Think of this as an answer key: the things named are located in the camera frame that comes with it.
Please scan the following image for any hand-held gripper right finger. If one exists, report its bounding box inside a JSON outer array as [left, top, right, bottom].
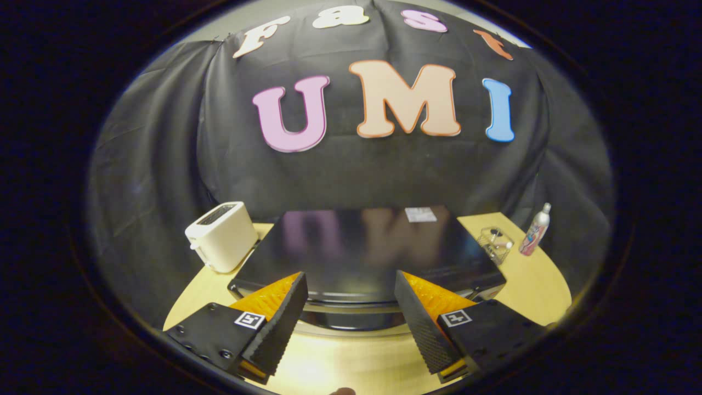
[[394, 269, 550, 385]]

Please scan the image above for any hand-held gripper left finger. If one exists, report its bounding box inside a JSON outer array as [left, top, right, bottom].
[[163, 271, 309, 385]]

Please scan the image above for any black toaster oven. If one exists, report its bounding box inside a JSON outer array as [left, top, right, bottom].
[[228, 206, 507, 334]]

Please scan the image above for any white bread toaster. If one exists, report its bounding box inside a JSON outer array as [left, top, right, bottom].
[[185, 201, 258, 274]]

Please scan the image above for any clear glass toothpick holder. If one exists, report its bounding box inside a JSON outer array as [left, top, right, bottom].
[[476, 226, 514, 266]]

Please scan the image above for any silver bottle with pink label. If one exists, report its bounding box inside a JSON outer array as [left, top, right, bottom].
[[519, 202, 552, 257]]

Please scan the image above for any black backdrop cloth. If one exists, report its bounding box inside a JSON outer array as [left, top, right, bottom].
[[88, 0, 615, 330]]

